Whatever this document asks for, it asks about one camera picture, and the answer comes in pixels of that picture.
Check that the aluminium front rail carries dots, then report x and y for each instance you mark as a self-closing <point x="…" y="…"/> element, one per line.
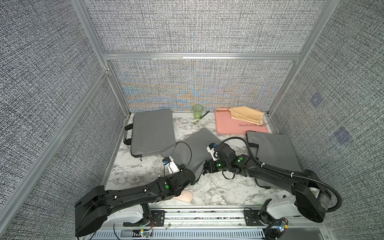
<point x="184" y="223"/>

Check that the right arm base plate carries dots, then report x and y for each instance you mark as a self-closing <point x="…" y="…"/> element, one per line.
<point x="252" y="217"/>

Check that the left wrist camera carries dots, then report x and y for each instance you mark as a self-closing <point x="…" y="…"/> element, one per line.
<point x="171" y="165"/>

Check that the grey laptop bag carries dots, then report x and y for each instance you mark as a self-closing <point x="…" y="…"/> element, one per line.
<point x="274" y="149"/>
<point x="192" y="151"/>
<point x="151" y="133"/>

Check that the tan folded cloth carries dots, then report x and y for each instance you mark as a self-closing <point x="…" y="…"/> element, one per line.
<point x="247" y="114"/>

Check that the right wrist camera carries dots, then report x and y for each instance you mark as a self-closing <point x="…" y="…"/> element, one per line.
<point x="211" y="150"/>

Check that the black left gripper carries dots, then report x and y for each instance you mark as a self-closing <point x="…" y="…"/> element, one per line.
<point x="182" y="169"/>

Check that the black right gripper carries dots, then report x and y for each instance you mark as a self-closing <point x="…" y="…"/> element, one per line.
<point x="210" y="168"/>

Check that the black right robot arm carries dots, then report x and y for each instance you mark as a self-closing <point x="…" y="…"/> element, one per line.
<point x="311" y="197"/>

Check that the pink tray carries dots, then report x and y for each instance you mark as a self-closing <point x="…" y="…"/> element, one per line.
<point x="225" y="125"/>

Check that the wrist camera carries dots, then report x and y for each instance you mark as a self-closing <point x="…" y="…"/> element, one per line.
<point x="211" y="150"/>
<point x="171" y="165"/>

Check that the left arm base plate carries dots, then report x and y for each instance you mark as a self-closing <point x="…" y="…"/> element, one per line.
<point x="152" y="218"/>

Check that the pink computer mouse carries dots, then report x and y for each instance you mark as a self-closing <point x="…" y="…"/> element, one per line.
<point x="185" y="196"/>

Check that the green plastic cup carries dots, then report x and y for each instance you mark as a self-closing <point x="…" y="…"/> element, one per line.
<point x="197" y="111"/>

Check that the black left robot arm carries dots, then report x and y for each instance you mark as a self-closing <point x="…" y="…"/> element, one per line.
<point x="92" y="210"/>

